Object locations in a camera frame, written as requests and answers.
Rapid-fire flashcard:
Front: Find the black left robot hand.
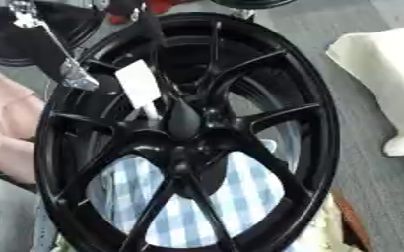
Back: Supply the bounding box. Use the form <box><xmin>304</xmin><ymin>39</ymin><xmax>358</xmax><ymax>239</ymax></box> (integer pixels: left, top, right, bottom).
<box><xmin>5</xmin><ymin>7</ymin><xmax>204</xmax><ymax>141</ymax></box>

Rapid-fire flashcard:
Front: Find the black spoked wheel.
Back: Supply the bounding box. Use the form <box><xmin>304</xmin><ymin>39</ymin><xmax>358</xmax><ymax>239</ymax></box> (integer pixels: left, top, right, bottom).
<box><xmin>33</xmin><ymin>12</ymin><xmax>342</xmax><ymax>252</ymax></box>

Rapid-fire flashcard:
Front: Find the red object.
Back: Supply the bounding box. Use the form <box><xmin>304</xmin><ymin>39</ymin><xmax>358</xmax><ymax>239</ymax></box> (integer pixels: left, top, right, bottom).
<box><xmin>106</xmin><ymin>0</ymin><xmax>185</xmax><ymax>25</ymax></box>

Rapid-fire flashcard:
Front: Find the black round tyre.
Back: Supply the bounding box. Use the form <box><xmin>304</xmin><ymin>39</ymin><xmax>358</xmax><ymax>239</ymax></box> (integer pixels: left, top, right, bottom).
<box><xmin>210</xmin><ymin>0</ymin><xmax>298</xmax><ymax>10</ymax></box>

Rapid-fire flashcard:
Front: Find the white cloth bundle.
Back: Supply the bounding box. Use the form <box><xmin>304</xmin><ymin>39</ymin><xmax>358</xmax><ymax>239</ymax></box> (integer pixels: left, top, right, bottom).
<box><xmin>324</xmin><ymin>23</ymin><xmax>404</xmax><ymax>158</ymax></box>

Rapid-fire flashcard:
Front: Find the brown wooden board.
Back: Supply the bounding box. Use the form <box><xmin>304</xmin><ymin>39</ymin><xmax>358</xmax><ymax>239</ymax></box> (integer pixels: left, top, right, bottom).
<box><xmin>329</xmin><ymin>188</ymin><xmax>378</xmax><ymax>252</ymax></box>

